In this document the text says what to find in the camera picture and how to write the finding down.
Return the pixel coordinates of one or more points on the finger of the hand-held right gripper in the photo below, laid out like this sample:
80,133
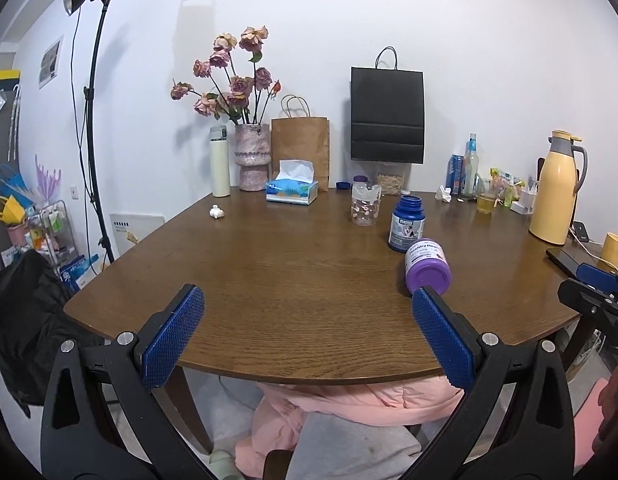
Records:
596,276
581,296

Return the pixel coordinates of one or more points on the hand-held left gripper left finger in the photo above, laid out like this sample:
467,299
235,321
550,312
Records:
173,342

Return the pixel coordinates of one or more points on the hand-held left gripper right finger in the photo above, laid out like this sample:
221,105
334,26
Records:
445,342

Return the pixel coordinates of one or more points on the purple supplement bottle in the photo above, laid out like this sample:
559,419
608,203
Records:
428,267

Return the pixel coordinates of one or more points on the yellow cup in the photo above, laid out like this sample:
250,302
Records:
614,249

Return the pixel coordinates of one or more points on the person's right hand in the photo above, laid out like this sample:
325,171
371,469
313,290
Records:
614,410

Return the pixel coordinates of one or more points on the black phone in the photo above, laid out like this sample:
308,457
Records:
566,261

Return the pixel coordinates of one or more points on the black charger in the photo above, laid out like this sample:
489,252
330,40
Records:
581,231

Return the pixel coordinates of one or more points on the pink cushion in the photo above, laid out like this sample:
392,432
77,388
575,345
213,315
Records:
586,410

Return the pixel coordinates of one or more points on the yellow thermos jug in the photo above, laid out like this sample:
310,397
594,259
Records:
553,195

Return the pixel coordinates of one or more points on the small white box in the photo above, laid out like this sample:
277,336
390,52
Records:
523,202

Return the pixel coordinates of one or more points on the pink jacket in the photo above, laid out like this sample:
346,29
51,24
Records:
349,397

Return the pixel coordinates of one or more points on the white board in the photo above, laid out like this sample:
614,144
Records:
136,232

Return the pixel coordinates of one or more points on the blue supplement bottle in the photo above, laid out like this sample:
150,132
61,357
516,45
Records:
405,225

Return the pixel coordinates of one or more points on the pile of snack packets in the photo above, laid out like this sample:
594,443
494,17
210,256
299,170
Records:
504,185

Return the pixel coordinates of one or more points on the pale green slipper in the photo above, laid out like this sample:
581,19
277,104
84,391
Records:
223,465

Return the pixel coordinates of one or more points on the glass of yellow drink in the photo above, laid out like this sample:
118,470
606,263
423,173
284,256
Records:
484,202

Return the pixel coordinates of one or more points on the crumpled white paper ball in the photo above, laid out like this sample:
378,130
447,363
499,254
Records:
217,212

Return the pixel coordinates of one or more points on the crumpled white tissue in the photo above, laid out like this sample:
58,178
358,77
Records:
443,195

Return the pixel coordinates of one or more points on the black jacket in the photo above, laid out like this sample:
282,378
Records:
24,320

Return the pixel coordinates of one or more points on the clear glass bottle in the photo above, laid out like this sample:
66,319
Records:
471,170

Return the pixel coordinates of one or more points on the blue drink can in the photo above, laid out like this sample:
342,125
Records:
455,175

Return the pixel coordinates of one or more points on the clear grain container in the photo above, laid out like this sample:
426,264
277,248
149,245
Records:
390,182

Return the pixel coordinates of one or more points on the white thermos flask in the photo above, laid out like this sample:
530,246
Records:
220,165

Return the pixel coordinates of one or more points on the blue tissue box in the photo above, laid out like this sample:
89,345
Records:
290,191

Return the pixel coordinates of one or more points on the pink speckled vase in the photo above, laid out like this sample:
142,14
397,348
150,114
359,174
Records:
252,157

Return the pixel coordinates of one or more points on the purple plastic toy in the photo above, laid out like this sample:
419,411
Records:
46,180

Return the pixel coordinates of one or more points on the brown paper bag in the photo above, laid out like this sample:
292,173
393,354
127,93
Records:
300,152

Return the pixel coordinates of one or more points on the black light stand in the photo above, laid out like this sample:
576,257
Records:
91,125

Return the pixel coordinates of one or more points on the black paper bag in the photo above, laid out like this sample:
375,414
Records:
387,110

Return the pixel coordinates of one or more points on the dried pink roses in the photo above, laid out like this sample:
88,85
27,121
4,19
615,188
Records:
236,85

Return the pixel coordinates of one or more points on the wall picture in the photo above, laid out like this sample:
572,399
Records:
50,62

